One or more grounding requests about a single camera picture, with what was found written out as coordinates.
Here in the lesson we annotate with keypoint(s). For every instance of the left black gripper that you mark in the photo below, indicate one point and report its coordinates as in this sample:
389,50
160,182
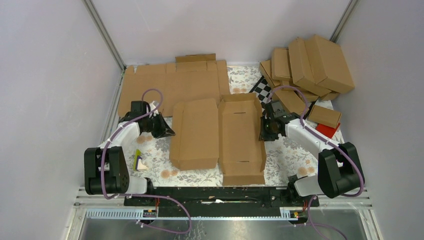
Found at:
164,129

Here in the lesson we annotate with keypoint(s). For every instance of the low folded cardboard box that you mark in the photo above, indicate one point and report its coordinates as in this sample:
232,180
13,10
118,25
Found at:
310,97

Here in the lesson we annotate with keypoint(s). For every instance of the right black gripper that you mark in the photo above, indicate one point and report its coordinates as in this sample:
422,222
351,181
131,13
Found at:
263,136

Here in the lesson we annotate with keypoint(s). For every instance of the large folded cardboard box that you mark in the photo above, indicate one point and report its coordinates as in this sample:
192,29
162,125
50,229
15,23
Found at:
328,65

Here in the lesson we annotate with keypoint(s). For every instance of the stack of flat cardboard blanks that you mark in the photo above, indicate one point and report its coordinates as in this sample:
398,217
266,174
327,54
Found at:
188,78

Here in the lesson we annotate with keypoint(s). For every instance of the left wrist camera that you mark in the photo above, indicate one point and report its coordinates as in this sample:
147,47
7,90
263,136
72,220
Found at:
153,108

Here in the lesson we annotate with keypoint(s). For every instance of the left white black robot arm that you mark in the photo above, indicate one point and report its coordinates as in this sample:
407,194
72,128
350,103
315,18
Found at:
105,166

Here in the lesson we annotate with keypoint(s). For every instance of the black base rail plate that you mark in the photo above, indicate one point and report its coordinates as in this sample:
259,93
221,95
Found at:
216,202

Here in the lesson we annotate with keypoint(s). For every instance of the small cardboard box on red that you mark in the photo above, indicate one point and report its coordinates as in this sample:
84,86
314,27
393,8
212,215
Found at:
325,116

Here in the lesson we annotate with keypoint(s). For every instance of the black white chessboard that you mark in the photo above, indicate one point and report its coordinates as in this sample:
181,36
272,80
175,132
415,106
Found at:
263,90

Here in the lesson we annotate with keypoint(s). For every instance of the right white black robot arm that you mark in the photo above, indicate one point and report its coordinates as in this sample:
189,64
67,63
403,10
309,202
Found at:
339,171

